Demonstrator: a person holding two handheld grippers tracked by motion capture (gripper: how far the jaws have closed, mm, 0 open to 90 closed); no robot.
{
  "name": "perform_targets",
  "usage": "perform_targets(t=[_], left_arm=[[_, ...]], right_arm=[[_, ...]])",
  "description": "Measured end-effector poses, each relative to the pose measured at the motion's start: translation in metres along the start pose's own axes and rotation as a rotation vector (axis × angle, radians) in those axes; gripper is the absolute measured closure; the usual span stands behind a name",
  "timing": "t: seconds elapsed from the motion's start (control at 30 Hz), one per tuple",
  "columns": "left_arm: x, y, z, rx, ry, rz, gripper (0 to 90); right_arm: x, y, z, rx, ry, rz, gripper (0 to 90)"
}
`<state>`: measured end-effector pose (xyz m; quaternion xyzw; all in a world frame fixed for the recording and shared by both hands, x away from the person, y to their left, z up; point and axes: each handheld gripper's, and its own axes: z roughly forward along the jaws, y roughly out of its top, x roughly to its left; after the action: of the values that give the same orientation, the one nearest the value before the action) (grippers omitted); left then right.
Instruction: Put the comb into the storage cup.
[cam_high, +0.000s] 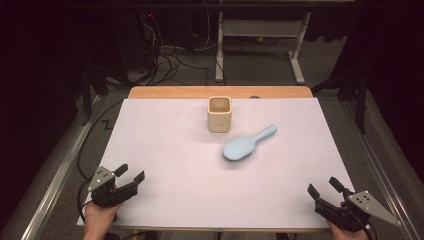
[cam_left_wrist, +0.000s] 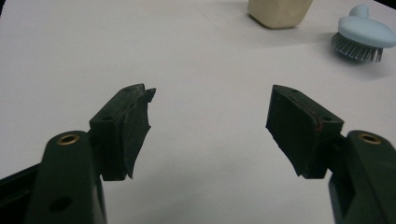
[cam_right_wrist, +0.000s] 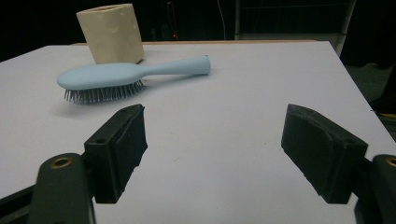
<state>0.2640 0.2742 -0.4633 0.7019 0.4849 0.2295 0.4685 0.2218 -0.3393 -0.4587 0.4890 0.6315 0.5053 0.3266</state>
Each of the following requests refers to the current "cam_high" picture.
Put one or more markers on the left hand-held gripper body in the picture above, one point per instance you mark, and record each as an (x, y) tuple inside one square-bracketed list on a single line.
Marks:
[(101, 180)]

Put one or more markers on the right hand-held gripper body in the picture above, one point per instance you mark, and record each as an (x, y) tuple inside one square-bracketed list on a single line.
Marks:
[(363, 205)]

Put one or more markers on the light blue hairbrush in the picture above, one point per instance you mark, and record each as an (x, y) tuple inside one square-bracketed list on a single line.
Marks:
[(238, 148)]

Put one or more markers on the beige square cup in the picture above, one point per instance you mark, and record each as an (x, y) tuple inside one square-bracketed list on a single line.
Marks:
[(219, 121)]

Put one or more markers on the person's right hand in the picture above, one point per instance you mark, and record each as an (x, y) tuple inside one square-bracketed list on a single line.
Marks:
[(346, 235)]

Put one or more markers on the person's left hand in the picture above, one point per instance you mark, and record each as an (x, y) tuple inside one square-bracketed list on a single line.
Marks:
[(100, 218)]

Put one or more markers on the white table sheet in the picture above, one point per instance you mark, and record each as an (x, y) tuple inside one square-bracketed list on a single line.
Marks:
[(173, 160)]

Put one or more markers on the black metal stand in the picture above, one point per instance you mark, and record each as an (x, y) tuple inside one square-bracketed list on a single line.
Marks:
[(87, 96), (361, 100)]

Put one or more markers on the small yellow floor object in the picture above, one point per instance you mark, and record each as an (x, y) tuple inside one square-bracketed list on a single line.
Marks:
[(260, 39)]

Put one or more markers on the aluminium floor rail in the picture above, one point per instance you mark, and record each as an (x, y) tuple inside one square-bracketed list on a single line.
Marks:
[(380, 176), (60, 173)]

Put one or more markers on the white metal stand frame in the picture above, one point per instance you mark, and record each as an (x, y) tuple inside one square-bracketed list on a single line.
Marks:
[(260, 28)]

